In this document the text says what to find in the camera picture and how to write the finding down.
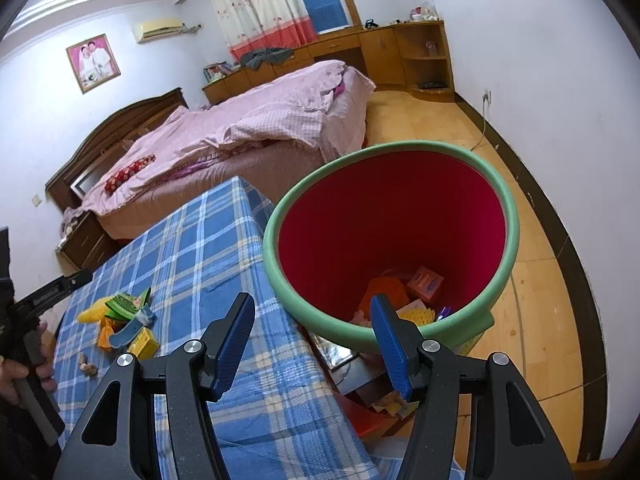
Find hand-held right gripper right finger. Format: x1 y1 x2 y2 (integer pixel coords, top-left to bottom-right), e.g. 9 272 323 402
370 294 576 480

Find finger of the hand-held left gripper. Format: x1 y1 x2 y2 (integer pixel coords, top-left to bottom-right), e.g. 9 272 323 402
59 268 95 292

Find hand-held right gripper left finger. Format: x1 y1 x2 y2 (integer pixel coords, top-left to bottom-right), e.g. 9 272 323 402
52 291 257 480

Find green cardboard box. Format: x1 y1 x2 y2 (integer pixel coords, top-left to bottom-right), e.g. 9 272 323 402
105 287 153 321

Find orange mesh foam bag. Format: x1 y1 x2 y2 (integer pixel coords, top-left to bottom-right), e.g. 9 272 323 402
360 277 408 318

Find small orange carton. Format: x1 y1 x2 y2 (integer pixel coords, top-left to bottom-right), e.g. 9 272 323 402
406 266 446 303

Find small yellow box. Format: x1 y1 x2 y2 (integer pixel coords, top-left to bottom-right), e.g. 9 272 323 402
127 327 161 358

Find red plastic bin green rim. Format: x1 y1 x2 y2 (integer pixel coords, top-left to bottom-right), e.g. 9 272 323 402
262 141 521 356

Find person's left forearm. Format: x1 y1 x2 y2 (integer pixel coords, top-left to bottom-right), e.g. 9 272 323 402
0 400 63 480

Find person's left hand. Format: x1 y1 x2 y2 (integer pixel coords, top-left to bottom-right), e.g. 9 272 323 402
0 321 58 406

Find dark wooden nightstand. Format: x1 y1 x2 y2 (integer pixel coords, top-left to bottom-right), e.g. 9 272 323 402
55 210 121 271

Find dark low box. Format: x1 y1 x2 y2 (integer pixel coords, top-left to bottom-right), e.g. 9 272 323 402
305 332 396 401

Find clutter pile on nightstand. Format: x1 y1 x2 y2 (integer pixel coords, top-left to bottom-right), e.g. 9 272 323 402
60 207 88 238

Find red plastic stool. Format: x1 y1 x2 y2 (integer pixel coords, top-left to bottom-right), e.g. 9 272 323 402
345 395 401 438

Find blue plaid tablecloth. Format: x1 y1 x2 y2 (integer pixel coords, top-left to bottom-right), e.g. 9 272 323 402
50 176 416 480

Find red floral pillow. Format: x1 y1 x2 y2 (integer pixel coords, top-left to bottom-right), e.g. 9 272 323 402
104 155 155 193

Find dark wooden bed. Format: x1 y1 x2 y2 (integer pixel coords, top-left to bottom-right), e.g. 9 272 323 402
45 59 377 241

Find framed wedding photo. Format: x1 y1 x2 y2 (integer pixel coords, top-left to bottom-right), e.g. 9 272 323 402
66 33 122 94

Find pink quilt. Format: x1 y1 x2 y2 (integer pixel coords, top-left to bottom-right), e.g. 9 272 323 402
80 59 376 213

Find row of books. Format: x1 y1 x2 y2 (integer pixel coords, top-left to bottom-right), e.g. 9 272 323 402
202 62 241 83

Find grey clothes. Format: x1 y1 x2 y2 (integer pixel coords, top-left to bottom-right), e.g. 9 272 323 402
240 47 293 71

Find light wooden cabinet unit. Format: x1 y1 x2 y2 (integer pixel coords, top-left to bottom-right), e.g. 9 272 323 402
201 20 456 106

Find cream and red curtain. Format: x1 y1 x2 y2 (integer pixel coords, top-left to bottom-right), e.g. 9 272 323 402
206 0 319 63

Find white power cable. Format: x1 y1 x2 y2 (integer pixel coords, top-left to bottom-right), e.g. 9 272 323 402
467 104 490 152

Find wall air conditioner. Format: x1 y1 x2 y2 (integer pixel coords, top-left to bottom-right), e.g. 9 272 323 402
131 16 183 43

